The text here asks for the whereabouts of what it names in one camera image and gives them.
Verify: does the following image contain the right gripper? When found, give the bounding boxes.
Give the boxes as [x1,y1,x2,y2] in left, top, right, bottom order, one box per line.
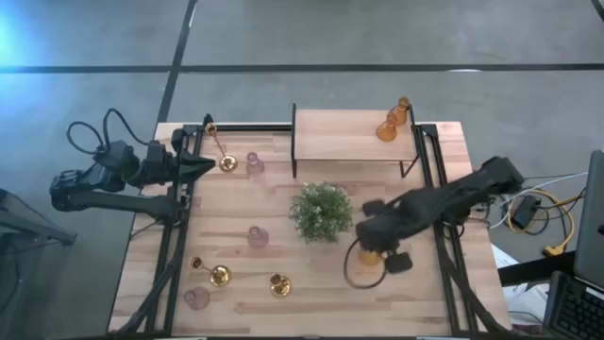
[355,197,414,277]

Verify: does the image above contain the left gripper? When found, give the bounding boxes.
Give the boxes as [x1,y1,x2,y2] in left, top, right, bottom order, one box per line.
[141,127,216,197]

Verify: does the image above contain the amber glass candle holder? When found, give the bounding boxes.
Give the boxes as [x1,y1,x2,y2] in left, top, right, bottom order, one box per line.
[357,248,384,267]
[375,117,398,143]
[387,96,411,128]

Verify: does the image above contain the gold metal candlestick holder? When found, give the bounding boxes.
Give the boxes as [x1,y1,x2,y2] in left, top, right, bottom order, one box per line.
[189,256,232,288]
[268,272,293,299]
[205,123,239,174]

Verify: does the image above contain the pink ribbed glass candle holder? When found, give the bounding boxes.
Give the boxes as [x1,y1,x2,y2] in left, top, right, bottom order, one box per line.
[246,225,270,250]
[244,150,266,180]
[183,286,212,312]

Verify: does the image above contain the green artificial potted plant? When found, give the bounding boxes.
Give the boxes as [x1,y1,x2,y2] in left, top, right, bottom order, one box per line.
[288,181,355,245]

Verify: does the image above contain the wooden riser shelf black legs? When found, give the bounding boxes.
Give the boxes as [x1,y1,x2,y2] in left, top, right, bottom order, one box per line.
[291,103,422,179]

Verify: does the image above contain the white cloth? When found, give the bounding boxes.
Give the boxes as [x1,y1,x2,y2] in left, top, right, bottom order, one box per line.
[490,244,551,327]

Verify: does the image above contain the black power adapter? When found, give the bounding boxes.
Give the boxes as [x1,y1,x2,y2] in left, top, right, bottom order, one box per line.
[512,195,543,231]

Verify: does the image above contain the black desk beam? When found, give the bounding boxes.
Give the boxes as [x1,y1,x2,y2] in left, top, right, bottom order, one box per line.
[497,251,578,288]

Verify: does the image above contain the grey open laptop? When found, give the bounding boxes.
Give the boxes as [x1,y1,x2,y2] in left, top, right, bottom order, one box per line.
[542,149,604,340]

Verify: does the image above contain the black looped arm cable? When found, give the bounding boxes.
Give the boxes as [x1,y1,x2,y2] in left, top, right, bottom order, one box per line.
[343,237,389,290]
[65,108,150,157]

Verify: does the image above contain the black aluminium rig frame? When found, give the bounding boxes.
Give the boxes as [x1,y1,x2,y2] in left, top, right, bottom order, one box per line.
[110,104,515,337]

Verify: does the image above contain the white cable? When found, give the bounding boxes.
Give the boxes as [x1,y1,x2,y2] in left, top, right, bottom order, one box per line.
[488,171,590,230]

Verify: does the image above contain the yellow cable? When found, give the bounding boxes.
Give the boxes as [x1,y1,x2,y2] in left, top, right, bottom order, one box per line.
[507,188,576,259]

